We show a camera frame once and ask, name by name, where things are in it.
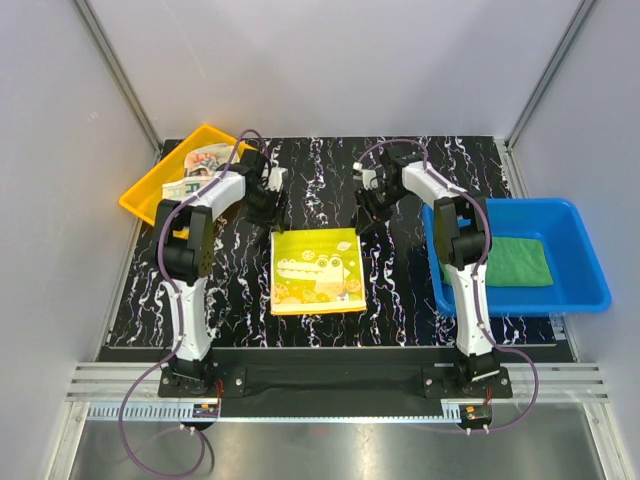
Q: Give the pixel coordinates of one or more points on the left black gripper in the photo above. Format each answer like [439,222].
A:
[273,216]

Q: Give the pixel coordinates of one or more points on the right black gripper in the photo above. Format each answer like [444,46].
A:
[365,216]

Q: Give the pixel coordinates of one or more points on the yellow patterned towel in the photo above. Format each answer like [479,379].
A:
[316,272]

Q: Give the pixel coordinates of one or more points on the green microfibre towel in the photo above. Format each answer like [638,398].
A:
[517,262]

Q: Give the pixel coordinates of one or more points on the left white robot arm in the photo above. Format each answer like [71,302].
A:
[183,242]

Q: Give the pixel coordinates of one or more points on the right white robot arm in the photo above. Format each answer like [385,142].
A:
[388,171]

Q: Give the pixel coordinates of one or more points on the white red printed towel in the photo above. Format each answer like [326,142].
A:
[200,166]

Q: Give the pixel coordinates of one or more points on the yellow plastic tray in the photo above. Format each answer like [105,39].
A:
[142,199]

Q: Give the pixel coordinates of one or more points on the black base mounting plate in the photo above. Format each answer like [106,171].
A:
[331,384]

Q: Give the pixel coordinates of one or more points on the blue plastic bin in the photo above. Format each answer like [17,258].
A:
[579,284]

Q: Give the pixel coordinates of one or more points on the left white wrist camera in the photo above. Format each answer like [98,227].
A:
[276,179]

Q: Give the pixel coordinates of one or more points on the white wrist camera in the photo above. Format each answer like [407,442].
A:
[276,179]
[364,178]

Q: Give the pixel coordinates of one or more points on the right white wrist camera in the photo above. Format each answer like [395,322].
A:
[364,178]

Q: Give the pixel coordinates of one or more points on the aluminium frame rail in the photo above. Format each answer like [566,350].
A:
[130,392]

